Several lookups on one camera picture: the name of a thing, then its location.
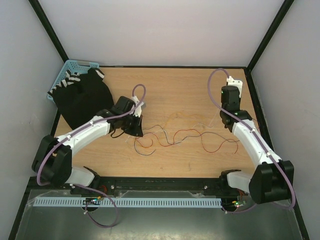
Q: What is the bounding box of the light blue plastic basket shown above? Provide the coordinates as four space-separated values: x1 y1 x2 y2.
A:
47 59 100 103

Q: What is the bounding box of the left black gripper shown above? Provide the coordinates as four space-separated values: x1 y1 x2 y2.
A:
121 112 143 137

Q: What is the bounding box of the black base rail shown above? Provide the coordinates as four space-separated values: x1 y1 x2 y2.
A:
71 176 250 197

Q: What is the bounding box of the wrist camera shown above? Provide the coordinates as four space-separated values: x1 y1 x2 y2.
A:
131 95 145 118
226 75 243 99

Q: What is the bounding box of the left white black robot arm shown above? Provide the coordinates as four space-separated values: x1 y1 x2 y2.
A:
31 96 145 194

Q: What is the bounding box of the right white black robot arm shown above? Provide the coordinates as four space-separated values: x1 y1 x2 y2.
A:
218 85 296 208

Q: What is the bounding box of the black enclosure frame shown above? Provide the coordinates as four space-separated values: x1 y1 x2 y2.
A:
7 0 311 240

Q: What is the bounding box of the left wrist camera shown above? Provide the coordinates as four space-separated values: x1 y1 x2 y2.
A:
131 95 145 118

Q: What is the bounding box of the red wire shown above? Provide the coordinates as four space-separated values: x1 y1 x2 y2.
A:
134 128 240 154

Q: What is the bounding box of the light blue slotted cable duct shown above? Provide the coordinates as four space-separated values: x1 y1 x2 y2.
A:
32 197 221 209

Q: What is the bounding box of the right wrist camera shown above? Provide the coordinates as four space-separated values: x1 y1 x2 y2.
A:
226 75 243 99

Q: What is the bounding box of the white zip tie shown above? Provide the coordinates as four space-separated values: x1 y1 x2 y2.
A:
208 109 220 129

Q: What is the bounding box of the dark purple wire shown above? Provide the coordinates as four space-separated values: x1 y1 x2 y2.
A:
134 123 242 156

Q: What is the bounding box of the black striped cloth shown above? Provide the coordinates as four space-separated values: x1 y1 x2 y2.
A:
47 68 114 130

